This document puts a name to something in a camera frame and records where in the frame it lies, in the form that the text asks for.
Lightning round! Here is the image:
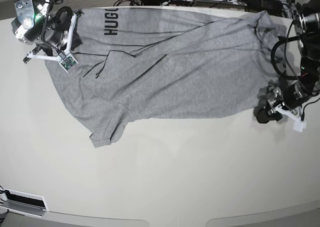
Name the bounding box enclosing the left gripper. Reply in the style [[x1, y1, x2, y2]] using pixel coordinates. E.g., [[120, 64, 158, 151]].
[[253, 83, 310, 124]]

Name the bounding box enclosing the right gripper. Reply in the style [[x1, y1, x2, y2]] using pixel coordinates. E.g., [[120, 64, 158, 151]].
[[40, 6, 74, 52]]

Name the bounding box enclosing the grey t-shirt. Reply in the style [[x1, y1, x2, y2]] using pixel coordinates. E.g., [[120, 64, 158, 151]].
[[45, 8, 286, 148]]

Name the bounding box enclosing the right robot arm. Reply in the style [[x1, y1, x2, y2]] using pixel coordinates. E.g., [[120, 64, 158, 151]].
[[11, 0, 73, 53]]

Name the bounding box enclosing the black power adapter box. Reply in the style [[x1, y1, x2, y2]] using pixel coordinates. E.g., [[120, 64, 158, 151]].
[[246, 0, 283, 16]]

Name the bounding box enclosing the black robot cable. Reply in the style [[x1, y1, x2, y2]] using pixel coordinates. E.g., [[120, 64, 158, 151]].
[[271, 19, 313, 123]]

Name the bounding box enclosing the white cable slot box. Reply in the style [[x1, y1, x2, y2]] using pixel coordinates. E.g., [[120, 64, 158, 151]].
[[0, 187, 49, 218]]

